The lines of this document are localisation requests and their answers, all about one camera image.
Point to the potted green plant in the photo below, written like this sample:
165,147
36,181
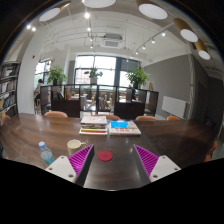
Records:
56,75
94,74
137,77

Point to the white board leaning on wall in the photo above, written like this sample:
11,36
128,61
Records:
174,106

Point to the orange chair far left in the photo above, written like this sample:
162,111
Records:
56,114

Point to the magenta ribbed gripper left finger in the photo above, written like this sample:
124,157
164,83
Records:
75,167

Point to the red round coaster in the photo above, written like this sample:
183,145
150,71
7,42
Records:
105,156

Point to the orange chair right side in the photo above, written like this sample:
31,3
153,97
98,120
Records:
209,154

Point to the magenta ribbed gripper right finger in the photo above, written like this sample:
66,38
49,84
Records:
152,167

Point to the wall bookshelf with books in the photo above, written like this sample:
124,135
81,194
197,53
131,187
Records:
9,73

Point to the dark open shelf unit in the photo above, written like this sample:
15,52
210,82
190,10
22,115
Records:
73,99

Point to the right potted green plant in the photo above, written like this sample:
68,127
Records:
137,77

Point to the stack of books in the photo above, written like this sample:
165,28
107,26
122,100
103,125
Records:
93,125

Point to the orange chair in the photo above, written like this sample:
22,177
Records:
209,154
56,114
173,118
149,118
112,117

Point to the cream ceramic mug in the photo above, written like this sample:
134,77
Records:
75,145

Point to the clear water bottle blue cap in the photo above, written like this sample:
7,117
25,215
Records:
46,154

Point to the middle potted green plant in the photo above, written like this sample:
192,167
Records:
94,74

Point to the left potted green plant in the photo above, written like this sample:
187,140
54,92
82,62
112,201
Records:
56,75

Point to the blue and white book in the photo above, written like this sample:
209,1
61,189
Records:
123,128

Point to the ceiling air conditioner unit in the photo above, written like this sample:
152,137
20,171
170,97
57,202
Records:
111,40

